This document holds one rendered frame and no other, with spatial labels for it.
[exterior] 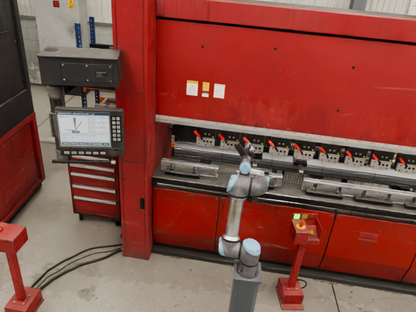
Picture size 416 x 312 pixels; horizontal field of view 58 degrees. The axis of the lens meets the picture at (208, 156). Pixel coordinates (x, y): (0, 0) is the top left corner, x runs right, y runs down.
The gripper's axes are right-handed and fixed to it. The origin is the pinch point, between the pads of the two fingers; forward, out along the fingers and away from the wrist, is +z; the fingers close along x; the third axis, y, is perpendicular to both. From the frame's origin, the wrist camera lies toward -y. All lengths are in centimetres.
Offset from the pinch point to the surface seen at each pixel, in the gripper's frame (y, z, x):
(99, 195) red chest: -46, 28, -157
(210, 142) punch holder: -17.6, 11.4, -24.6
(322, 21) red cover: -31, 10, 98
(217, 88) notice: -46.0, 11.8, 12.5
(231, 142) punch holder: -6.5, 11.4, -11.2
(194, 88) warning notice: -58, 12, -1
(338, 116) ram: 32, 12, 64
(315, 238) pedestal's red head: 86, -27, -5
